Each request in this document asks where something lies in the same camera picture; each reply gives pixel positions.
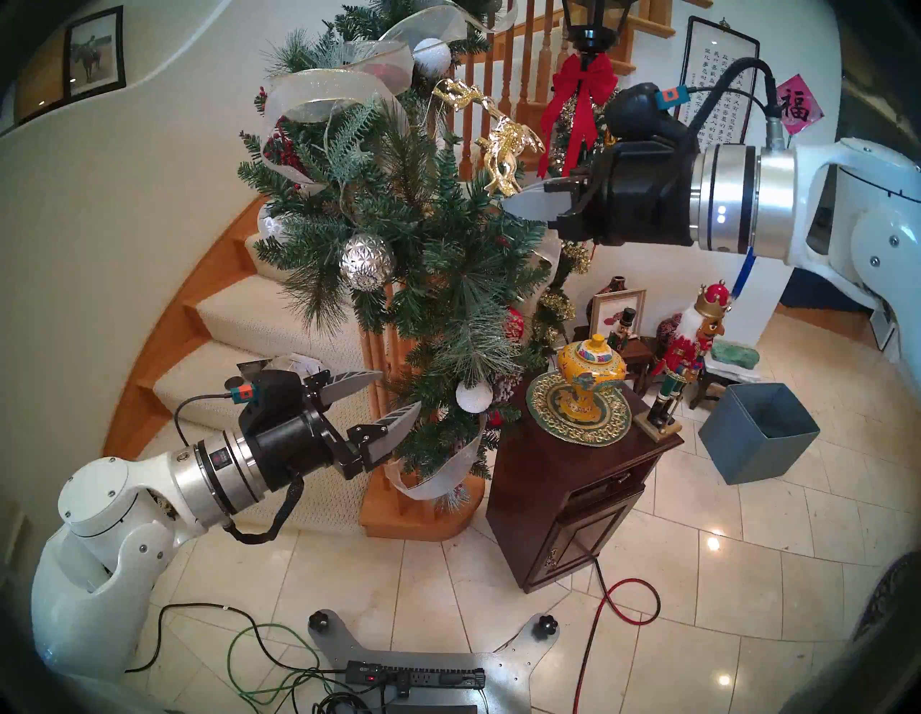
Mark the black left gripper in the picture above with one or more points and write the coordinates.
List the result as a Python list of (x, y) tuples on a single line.
[(298, 446)]

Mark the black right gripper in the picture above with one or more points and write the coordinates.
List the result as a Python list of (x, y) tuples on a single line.
[(640, 198)]

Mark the gold glitter reindeer ornament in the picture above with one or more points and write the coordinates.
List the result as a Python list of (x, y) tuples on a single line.
[(507, 147)]

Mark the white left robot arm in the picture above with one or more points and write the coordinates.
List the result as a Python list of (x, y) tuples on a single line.
[(108, 504)]

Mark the white glitter ball ornament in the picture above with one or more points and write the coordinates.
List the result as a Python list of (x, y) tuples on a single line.
[(474, 397), (432, 57)]

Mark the green pine Christmas garland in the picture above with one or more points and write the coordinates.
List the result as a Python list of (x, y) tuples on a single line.
[(432, 237)]

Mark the red ball ornament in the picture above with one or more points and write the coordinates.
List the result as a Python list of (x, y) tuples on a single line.
[(514, 324)]

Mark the silver faceted ball ornament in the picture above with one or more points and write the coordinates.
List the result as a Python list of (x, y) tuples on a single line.
[(367, 263)]

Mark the clear glass ball ornament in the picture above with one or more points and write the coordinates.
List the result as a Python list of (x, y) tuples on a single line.
[(270, 227)]

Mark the sheer white gold-edged ribbon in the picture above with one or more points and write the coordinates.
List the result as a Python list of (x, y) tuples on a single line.
[(338, 86), (439, 482), (552, 255)]

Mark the clear plastic packaging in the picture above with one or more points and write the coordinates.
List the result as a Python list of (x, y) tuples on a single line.
[(295, 360)]

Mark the dark red vase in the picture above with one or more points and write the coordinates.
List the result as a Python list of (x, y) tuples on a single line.
[(615, 283)]

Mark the red velvet bow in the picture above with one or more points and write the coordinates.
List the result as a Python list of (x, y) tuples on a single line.
[(579, 79)]

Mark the black card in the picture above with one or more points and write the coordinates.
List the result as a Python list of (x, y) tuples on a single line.
[(252, 365)]

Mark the small dark nutcracker figure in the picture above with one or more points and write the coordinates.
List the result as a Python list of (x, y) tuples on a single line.
[(624, 324)]

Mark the carpeted wooden staircase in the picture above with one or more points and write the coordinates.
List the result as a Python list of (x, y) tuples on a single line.
[(237, 317)]

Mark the yellow porcelain lidded jar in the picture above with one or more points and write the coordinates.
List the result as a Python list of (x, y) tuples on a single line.
[(590, 367)]

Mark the dark cloisonne lidded jar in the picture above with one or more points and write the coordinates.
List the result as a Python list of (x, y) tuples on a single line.
[(665, 331)]

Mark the black lantern lamp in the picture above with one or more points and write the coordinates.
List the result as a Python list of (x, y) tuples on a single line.
[(597, 21)]

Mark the green gold round mat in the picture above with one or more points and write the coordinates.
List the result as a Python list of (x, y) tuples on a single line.
[(550, 410)]

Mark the large red crowned nutcracker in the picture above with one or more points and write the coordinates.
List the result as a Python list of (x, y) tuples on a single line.
[(712, 302)]

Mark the dark wooden cabinet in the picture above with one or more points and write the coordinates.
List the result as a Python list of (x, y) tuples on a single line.
[(561, 496)]

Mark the black base knob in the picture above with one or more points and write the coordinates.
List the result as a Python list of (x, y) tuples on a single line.
[(545, 626), (320, 621)]

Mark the framed Chinese calligraphy scroll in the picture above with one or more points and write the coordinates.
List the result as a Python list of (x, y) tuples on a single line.
[(719, 43)]

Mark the green jade stone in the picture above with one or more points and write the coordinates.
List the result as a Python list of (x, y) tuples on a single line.
[(737, 355)]

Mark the red diamond fu paper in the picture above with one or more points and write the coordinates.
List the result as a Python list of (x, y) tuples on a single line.
[(799, 104)]

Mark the red berry cluster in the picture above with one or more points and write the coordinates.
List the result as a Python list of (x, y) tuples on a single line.
[(284, 151)]

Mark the black power strip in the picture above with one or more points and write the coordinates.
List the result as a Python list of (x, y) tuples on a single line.
[(439, 676)]

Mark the blue floor rug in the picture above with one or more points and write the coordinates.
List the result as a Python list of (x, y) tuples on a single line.
[(813, 296)]

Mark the blue-grey waste bin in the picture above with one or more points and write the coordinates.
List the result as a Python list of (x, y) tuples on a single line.
[(748, 446)]

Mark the framed horse rider photo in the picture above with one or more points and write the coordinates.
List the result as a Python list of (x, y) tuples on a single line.
[(93, 54)]

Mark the brown framed picture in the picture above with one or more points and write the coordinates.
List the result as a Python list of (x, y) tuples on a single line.
[(39, 79)]

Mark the dark patterned rug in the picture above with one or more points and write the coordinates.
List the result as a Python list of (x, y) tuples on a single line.
[(888, 586)]

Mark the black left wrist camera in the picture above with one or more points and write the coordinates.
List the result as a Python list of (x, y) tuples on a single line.
[(277, 392)]

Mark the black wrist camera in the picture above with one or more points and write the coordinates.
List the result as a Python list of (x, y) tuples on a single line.
[(277, 392), (644, 115)]

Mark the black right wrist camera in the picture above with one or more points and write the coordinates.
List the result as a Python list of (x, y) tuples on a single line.
[(644, 115)]

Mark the small silver picture frame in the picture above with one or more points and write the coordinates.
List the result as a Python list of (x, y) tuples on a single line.
[(617, 311)]

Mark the grey metal robot base plate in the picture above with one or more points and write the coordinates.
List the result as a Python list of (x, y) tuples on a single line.
[(511, 669)]

